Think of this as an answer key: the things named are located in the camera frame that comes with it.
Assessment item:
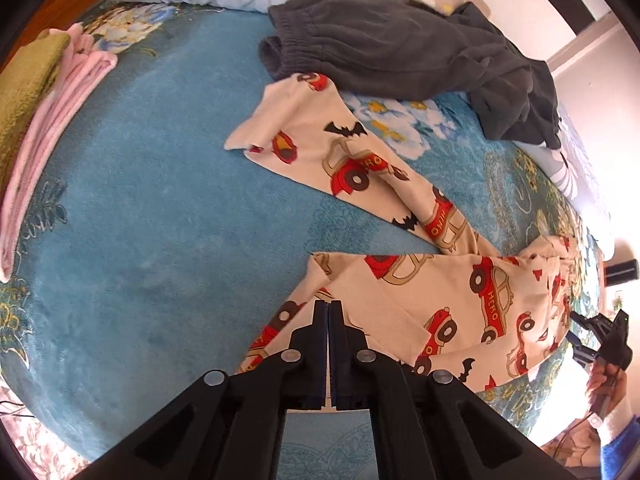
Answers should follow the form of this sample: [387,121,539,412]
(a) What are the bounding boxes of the person's right hand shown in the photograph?
[586,360,629,415]

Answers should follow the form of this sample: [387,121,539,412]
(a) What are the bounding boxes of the black cable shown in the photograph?
[548,412,599,458]

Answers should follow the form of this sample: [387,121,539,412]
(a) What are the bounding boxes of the teal floral blanket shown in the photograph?
[0,0,607,480]

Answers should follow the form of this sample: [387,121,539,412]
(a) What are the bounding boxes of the olive green folded cloth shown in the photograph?
[0,30,72,197]

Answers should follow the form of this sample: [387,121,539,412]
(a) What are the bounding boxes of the dark grey pants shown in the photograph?
[258,0,562,150]

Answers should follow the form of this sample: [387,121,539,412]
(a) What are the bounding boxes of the wooden headboard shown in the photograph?
[10,0,168,58]

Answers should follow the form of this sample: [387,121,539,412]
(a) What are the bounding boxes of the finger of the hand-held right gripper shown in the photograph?
[570,311,615,335]
[567,331,603,367]

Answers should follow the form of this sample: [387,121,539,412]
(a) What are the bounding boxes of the pink floral bed sheet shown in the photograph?
[0,375,601,480]

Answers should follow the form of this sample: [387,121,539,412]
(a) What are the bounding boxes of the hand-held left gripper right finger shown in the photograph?
[328,300,581,480]

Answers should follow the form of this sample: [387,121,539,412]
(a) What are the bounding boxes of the pink folded cloth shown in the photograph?
[0,22,119,284]

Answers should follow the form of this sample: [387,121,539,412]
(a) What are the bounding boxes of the cream car print pants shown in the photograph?
[223,72,583,394]

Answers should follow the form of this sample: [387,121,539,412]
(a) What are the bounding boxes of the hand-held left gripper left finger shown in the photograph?
[75,300,329,480]

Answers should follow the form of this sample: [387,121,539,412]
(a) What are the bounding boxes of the person's right forearm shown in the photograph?
[593,375,640,480]

